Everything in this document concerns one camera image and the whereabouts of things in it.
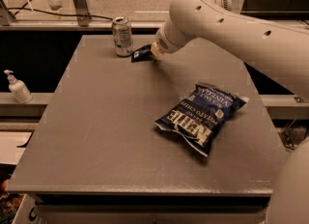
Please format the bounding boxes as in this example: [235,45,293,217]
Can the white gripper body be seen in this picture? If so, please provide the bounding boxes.
[154,24,180,54]

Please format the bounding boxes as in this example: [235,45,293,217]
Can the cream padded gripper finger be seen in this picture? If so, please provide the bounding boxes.
[151,42,164,58]

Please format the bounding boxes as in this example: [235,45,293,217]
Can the blue rxbar blueberry wrapper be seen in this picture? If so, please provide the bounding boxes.
[131,44,153,63]

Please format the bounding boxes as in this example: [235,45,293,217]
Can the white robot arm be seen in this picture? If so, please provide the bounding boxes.
[151,0,309,224]

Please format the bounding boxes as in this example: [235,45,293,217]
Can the silver 7up soda can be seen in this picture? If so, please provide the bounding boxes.
[112,16,133,57]

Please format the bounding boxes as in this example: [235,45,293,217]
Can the blue kettle chips bag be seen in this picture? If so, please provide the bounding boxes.
[154,83,249,157]

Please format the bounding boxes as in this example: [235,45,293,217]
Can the white pump soap bottle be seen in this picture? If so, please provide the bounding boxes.
[4,70,32,103]

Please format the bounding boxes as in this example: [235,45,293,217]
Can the white cardboard box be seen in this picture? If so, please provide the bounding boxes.
[12,195,49,224]

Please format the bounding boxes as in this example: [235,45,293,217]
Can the left metal rail bracket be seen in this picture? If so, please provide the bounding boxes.
[73,0,91,27]

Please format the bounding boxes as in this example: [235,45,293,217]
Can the black cable on floor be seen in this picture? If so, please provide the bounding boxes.
[7,7,114,21]

